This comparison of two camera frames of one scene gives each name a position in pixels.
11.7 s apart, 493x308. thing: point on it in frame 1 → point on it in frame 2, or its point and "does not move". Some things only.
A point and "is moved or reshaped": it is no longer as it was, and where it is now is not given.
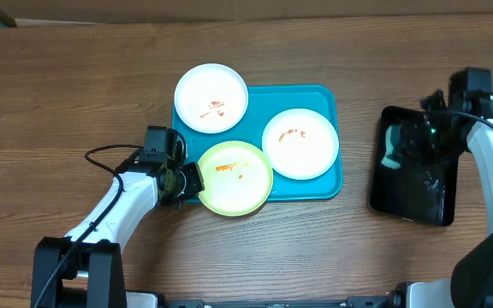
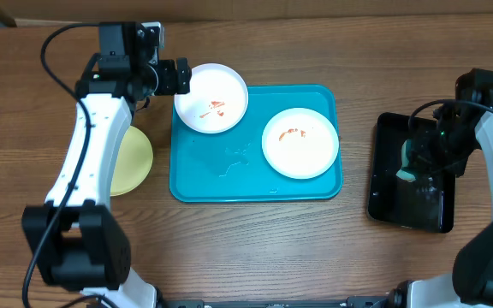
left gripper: x=196 y=183 → x=167 y=70
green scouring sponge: x=394 y=140 is moved or reshaped
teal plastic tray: x=265 y=103 does not move
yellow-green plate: x=237 y=177 is moved or reshaped
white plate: x=300 y=144 does not move
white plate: x=210 y=98 does not move
